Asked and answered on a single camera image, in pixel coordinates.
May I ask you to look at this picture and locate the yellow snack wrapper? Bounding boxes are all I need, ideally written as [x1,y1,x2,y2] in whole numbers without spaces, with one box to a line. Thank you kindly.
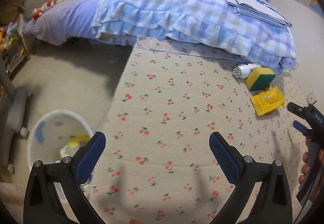
[250,87,285,116]

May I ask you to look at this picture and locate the yellow green sponge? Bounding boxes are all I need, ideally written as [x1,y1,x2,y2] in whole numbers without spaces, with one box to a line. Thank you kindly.
[245,67,276,91]

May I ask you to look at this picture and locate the white yogurt bottle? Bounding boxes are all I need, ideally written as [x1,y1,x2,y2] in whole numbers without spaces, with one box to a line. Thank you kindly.
[232,63,259,79]

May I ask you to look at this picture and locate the yellow paper box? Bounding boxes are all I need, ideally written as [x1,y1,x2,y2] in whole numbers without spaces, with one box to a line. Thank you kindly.
[67,136,90,148]

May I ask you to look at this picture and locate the white patterned trash bin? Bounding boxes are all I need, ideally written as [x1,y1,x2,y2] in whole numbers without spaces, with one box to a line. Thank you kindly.
[27,109,93,167]

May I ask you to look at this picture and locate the person right hand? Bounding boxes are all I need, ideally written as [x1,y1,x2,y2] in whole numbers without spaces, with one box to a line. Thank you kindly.
[297,138,323,206]

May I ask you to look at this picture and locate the floral fabric seat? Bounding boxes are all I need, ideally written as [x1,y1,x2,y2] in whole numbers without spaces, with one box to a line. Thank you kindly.
[0,182,25,223]

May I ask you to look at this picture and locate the grey rolling chair stand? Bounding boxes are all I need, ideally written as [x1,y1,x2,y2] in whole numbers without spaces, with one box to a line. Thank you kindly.
[1,60,33,173]

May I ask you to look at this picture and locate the folded blue bed sheets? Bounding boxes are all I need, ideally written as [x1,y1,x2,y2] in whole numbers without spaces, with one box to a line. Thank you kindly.
[226,0,293,28]

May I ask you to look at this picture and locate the blue plaid ruffled blanket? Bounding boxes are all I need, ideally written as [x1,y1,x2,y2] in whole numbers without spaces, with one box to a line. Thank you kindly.
[91,0,297,74]

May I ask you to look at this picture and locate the wooden toy shelf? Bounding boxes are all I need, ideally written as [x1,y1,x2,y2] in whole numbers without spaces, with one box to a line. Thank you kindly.
[1,37,31,76]

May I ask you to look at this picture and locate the purple bed mattress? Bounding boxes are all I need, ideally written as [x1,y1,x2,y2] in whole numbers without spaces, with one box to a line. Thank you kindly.
[22,0,100,46]

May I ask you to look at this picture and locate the hello kitty plush toy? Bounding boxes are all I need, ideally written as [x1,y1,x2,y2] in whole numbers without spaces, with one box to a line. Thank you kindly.
[32,0,55,20]

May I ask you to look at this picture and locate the brown plush blanket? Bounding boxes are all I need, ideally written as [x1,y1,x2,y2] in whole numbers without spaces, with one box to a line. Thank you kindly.
[1,0,25,27]

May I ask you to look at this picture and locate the white wall switch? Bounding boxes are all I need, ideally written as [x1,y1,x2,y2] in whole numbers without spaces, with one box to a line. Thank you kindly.
[306,91,317,105]

